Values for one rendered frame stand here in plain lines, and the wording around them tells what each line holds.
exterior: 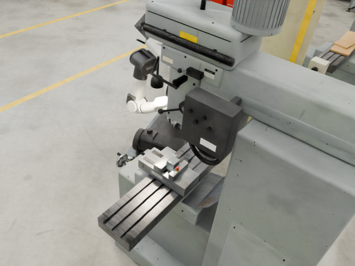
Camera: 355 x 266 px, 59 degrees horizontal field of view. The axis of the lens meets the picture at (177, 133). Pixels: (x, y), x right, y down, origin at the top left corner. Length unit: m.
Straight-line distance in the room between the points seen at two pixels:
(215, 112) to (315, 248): 0.72
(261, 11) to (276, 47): 2.07
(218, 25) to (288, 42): 1.98
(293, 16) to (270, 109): 1.93
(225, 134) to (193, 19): 0.49
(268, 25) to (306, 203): 0.68
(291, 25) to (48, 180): 2.64
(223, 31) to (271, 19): 0.18
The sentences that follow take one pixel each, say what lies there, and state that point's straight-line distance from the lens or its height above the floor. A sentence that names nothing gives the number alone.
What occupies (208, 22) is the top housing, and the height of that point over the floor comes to 1.89.
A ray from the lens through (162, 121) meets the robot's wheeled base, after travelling 2.87.
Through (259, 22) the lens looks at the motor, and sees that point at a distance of 1.24.
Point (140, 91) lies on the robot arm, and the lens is 2.02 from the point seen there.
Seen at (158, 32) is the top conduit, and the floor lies 1.80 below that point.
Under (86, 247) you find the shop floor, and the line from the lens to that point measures 2.74.
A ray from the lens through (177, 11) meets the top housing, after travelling 1.38.
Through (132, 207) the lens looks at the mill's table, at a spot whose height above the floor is 0.91.
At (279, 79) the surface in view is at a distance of 1.27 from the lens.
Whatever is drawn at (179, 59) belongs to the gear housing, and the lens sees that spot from 1.44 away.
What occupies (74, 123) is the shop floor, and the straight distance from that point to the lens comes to 3.81.
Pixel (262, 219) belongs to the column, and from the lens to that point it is 1.50.
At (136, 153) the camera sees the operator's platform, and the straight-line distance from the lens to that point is 2.79.
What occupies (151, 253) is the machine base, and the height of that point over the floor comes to 0.20.
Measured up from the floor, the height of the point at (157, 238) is 0.27.
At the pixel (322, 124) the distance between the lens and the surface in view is 1.26.
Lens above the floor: 2.34
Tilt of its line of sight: 40 degrees down
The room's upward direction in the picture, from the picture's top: 6 degrees clockwise
